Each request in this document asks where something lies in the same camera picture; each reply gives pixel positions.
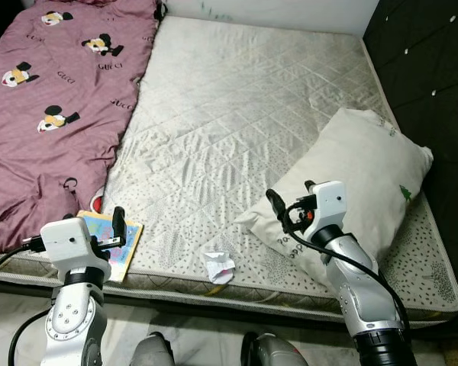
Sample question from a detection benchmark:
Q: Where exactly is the beige pillow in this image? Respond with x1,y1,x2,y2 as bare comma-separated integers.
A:
234,108,434,287

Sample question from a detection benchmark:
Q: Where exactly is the white paper wrapper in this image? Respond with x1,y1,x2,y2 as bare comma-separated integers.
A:
202,252,236,285

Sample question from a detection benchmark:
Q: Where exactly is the colourful children's book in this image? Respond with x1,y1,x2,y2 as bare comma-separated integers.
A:
76,210,144,283

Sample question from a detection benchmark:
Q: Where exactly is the white quilted mattress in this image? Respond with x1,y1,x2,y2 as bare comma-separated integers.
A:
0,15,458,321

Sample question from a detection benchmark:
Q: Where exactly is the grey left robot leg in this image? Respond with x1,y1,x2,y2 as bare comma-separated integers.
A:
130,332,176,366

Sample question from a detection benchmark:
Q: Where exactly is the grey robot leg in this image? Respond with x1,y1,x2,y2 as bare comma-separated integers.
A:
240,329,310,366
130,332,176,366

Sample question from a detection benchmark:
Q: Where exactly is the pink cartoon print blanket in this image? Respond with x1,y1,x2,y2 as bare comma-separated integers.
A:
0,0,165,256

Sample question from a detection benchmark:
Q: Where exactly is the grey right robot leg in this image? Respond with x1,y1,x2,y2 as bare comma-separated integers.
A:
240,329,310,366

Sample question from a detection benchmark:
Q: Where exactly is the black tufted headboard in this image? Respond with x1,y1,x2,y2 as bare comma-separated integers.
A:
363,0,458,230

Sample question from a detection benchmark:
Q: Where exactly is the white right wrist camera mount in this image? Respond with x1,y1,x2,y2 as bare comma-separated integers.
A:
309,181,348,230

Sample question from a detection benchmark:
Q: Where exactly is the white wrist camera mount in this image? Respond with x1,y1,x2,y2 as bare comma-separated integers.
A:
309,181,348,230
40,217,100,271

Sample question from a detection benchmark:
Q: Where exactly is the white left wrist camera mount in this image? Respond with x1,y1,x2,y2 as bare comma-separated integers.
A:
40,217,100,271

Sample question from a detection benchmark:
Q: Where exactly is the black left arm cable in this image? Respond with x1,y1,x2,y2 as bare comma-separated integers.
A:
0,239,50,366

